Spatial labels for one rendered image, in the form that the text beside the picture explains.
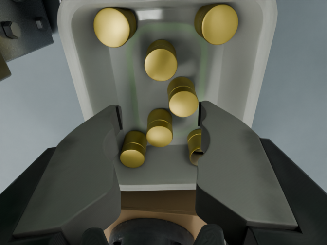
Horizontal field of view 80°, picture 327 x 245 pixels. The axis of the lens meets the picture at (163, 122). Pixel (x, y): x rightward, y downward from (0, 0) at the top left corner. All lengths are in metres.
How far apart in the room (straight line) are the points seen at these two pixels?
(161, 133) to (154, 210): 0.14
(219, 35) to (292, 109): 0.19
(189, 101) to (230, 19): 0.09
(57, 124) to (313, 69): 0.38
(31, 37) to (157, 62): 0.11
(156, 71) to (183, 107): 0.05
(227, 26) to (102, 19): 0.11
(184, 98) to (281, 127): 0.20
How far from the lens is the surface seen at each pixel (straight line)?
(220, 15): 0.20
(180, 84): 0.23
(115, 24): 0.20
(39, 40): 0.20
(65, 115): 0.34
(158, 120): 0.25
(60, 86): 0.32
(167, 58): 0.20
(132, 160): 0.27
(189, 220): 0.35
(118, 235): 0.36
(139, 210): 0.33
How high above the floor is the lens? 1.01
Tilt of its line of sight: 58 degrees down
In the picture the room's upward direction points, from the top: 180 degrees clockwise
